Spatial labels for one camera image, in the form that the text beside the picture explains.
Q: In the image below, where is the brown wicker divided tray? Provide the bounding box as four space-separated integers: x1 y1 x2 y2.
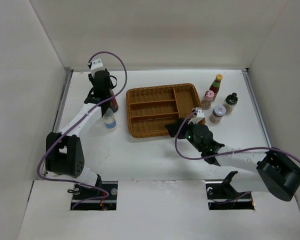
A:
126 83 202 138

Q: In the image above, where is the metal table rail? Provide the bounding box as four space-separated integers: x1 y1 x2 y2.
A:
242 68 272 147
51 67 74 133

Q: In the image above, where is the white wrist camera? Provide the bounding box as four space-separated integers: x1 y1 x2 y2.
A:
88 58 105 76
190 107 205 125

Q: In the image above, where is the left metal table rail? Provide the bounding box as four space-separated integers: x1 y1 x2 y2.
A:
51 67 74 133

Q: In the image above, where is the silver lid spice jar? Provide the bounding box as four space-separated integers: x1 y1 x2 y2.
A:
102 108 117 132

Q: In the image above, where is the white lid glass jar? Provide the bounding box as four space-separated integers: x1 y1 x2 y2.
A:
209 104 226 124

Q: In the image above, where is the red sauce bottle yellow cap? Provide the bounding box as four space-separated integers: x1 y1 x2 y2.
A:
209 74 223 102

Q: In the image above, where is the black cap spice bottle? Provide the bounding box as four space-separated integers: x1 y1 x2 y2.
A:
222 92 238 114

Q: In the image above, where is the dark sauce bottle black cap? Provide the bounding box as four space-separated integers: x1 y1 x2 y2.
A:
109 89 119 113

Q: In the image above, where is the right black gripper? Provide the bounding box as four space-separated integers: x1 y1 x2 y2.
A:
165 117 204 153

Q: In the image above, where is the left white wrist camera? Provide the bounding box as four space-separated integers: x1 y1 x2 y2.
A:
88 58 105 76

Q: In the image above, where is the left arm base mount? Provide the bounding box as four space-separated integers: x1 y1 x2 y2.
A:
67 176 118 211

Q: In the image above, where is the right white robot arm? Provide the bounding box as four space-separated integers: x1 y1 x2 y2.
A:
165 118 300 202

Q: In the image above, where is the right metal table rail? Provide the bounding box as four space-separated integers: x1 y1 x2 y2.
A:
242 68 272 147

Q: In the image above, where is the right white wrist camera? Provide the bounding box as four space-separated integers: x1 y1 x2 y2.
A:
190 107 205 125

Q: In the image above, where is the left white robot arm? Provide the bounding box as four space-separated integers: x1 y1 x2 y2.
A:
45 69 116 200

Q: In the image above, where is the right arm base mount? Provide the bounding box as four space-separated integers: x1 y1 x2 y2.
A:
205 171 255 211

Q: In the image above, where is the pink lid spice bottle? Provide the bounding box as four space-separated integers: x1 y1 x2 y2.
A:
201 90 215 110

